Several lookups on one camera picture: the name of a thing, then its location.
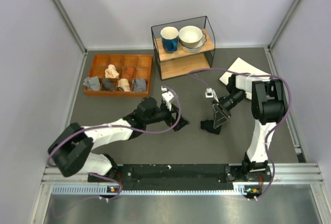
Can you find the cream rolled cloth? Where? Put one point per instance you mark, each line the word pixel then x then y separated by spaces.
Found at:
pixel 111 72
pixel 124 85

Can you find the aluminium frame rail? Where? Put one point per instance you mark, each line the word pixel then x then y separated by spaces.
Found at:
pixel 283 173

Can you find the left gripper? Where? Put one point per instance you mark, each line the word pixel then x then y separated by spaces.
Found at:
pixel 170 120

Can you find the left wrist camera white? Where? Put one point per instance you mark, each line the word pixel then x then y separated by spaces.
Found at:
pixel 168 97

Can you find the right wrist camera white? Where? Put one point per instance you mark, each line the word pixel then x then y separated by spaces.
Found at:
pixel 209 93

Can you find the wooden compartment organizer tray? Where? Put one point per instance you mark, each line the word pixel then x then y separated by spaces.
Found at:
pixel 142 63

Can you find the black wire wooden shelf rack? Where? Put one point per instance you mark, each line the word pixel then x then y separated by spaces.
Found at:
pixel 186 58

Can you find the cream rolled cloth upper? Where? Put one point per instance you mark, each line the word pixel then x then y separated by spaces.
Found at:
pixel 111 72

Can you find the orange rolled cloth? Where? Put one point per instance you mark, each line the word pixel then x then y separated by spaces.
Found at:
pixel 128 72

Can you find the cream rolled cloth lower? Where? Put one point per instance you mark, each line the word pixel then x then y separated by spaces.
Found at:
pixel 124 85

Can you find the cream ceramic bowl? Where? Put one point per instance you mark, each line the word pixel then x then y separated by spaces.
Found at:
pixel 190 36

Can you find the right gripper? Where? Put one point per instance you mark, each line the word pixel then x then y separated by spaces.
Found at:
pixel 220 117

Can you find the grey striped rolled cloth left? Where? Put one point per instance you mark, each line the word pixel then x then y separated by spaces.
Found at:
pixel 92 83

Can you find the white scalloped dish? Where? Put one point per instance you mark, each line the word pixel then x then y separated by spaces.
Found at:
pixel 197 48

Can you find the white square plate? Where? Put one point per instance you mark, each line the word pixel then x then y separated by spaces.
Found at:
pixel 240 67

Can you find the blue striped rolled cloth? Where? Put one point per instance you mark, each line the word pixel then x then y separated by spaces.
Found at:
pixel 139 85

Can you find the black underwear cream waistband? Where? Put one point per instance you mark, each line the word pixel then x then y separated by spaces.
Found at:
pixel 208 125

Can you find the dark grey rolled cloth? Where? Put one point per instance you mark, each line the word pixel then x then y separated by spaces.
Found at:
pixel 108 85

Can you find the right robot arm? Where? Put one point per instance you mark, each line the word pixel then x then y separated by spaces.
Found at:
pixel 268 108

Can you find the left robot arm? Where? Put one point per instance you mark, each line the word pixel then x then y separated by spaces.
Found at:
pixel 72 150

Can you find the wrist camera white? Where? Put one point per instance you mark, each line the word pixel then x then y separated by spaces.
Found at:
pixel 168 97
pixel 209 93

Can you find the blue ceramic mug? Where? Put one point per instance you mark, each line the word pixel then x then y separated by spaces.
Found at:
pixel 169 38

